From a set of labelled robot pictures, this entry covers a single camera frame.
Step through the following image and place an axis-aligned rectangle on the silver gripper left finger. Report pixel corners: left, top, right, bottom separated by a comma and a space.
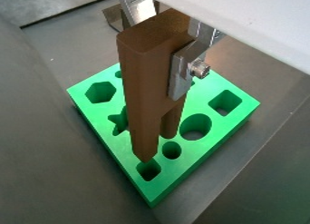
119, 0, 156, 25

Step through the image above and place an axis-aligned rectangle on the green shape sorting board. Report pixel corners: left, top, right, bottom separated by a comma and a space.
68, 64, 259, 207

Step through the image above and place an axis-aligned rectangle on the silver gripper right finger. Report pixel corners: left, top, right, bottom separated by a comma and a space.
168, 18, 226, 101

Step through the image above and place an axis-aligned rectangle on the brown square-circle peg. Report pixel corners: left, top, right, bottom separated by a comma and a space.
116, 9, 192, 162

